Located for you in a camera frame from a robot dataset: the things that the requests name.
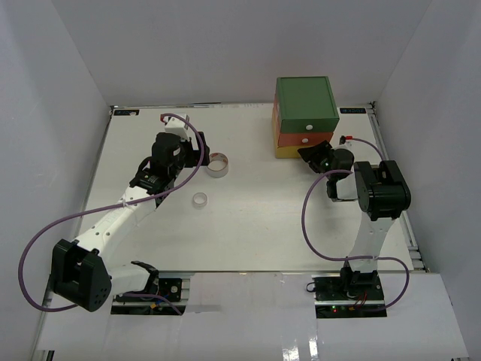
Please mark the green drawer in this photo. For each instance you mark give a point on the green drawer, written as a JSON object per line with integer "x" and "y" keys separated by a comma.
{"x": 308, "y": 126}

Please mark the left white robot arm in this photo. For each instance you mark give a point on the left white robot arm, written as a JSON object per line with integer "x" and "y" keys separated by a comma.
{"x": 81, "y": 271}

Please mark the yellow drawer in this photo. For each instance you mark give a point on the yellow drawer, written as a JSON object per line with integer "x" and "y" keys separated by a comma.
{"x": 290, "y": 152}

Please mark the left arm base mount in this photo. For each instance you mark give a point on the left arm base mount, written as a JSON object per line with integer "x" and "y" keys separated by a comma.
{"x": 171, "y": 300}

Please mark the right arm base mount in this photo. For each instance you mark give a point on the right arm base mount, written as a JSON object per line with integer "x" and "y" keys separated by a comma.
{"x": 334, "y": 300}

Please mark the orange drawer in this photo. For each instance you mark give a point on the orange drawer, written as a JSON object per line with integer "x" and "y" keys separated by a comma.
{"x": 302, "y": 139}

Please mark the small clear tape roll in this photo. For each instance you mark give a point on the small clear tape roll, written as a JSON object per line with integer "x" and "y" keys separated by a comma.
{"x": 199, "y": 200}

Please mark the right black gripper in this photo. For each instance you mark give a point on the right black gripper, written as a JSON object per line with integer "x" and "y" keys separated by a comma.
{"x": 311, "y": 153}

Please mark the green drawer cabinet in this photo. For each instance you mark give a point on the green drawer cabinet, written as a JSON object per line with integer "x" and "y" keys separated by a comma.
{"x": 302, "y": 98}

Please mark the large tape roll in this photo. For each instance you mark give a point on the large tape roll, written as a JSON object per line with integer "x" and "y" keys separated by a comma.
{"x": 218, "y": 165}

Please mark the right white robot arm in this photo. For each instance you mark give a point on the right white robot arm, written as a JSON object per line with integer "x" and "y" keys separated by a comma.
{"x": 382, "y": 195}

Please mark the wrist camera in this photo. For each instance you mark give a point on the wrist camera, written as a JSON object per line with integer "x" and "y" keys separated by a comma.
{"x": 175, "y": 126}
{"x": 344, "y": 139}

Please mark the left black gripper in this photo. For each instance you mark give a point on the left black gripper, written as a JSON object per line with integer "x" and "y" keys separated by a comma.
{"x": 195, "y": 159}

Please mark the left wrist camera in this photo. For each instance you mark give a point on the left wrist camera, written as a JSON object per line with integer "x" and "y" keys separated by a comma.
{"x": 175, "y": 126}

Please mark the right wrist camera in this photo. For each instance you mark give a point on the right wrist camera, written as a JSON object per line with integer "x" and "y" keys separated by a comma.
{"x": 344, "y": 139}

